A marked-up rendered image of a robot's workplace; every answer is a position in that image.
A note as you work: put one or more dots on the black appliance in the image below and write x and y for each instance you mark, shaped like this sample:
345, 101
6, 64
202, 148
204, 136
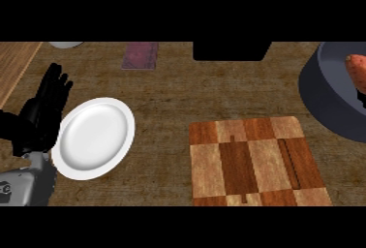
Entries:
232, 51

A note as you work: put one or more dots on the white oval plate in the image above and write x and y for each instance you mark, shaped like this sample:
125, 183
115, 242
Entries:
93, 138

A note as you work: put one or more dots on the dark grey pot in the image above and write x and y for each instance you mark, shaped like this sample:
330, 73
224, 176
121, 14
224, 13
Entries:
329, 97

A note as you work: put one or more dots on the white round bowl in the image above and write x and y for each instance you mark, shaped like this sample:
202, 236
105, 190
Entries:
65, 44

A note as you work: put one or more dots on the pale wooden panel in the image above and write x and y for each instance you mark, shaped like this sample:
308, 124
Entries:
15, 64

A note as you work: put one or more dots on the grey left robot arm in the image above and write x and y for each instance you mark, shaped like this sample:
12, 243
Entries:
28, 184

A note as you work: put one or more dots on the checkered wooden cutting board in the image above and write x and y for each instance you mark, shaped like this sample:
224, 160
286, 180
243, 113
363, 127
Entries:
254, 163

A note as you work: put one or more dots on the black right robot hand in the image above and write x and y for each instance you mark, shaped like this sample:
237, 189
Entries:
361, 98

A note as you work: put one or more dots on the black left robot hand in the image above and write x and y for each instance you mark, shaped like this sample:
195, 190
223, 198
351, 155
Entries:
43, 109

